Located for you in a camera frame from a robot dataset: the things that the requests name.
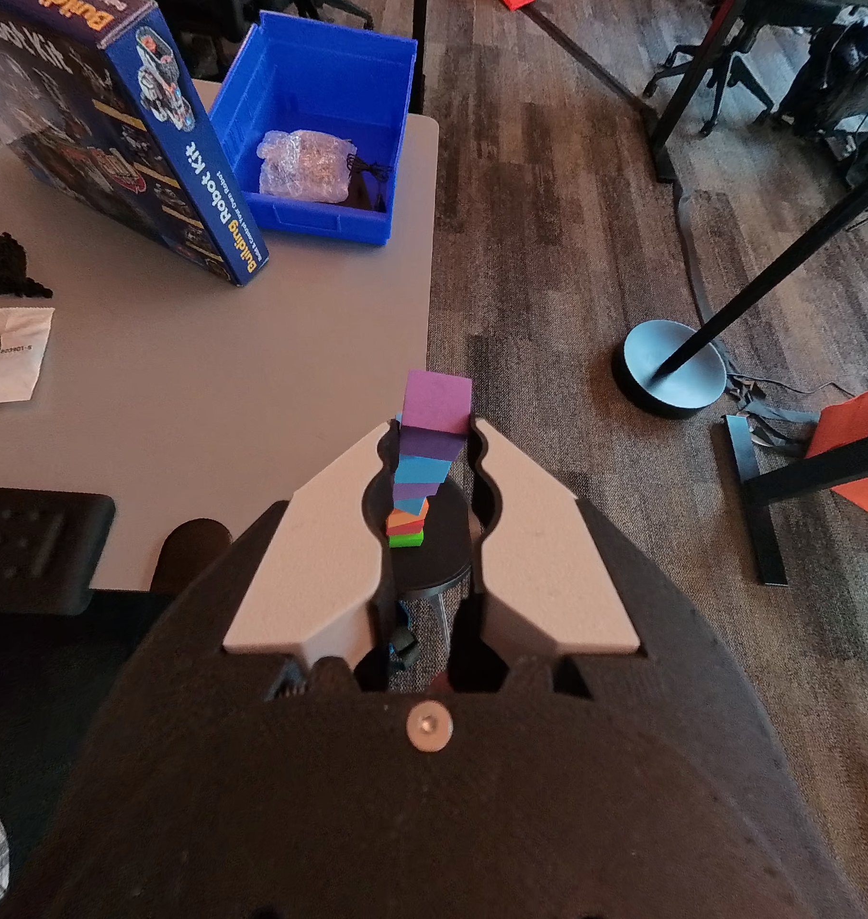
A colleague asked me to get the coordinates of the blue plastic bin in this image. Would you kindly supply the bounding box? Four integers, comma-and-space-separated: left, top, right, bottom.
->
210, 11, 418, 247

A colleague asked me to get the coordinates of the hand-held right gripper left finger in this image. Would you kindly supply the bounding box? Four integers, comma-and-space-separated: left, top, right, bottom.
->
221, 420, 401, 694

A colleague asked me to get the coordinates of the black table foot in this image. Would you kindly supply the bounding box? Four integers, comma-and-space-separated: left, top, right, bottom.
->
723, 414, 868, 586

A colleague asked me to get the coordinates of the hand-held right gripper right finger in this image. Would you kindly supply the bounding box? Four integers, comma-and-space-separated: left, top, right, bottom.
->
452, 416, 643, 694

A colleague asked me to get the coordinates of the black pole with round base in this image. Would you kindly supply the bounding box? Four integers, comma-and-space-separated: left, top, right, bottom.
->
612, 165, 868, 419

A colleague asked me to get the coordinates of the black cable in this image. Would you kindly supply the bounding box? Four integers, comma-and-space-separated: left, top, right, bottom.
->
344, 154, 395, 213

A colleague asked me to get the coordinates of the black table leg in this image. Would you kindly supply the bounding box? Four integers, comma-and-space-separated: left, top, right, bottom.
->
649, 0, 761, 182

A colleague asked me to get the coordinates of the dark backpack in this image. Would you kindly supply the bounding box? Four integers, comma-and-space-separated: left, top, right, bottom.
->
775, 0, 868, 191

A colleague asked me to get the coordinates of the purple foam cube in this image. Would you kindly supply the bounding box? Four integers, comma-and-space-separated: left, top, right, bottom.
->
404, 370, 473, 435
400, 427, 467, 460

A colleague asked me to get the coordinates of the bubble wrap bundle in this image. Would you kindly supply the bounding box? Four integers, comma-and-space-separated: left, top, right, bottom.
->
256, 129, 359, 205

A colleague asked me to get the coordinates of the black office chair base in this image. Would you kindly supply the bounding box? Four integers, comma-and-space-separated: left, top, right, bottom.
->
642, 39, 776, 137

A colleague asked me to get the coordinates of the bright blue bag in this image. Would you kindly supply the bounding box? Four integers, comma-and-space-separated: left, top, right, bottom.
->
389, 602, 417, 670

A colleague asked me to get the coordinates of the black perforated pad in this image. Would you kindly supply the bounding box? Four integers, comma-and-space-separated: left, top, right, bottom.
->
0, 488, 115, 615

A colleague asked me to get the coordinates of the blue robot kit box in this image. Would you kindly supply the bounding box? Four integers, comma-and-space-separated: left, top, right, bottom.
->
0, 0, 270, 288

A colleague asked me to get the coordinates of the orange traffic cone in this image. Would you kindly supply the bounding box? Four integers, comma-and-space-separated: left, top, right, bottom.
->
803, 382, 868, 528

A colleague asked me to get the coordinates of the clear plastic parts bag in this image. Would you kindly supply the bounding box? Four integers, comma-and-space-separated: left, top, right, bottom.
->
0, 307, 55, 406

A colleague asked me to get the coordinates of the black perforated building plate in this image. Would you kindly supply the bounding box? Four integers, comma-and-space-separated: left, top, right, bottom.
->
0, 233, 53, 299

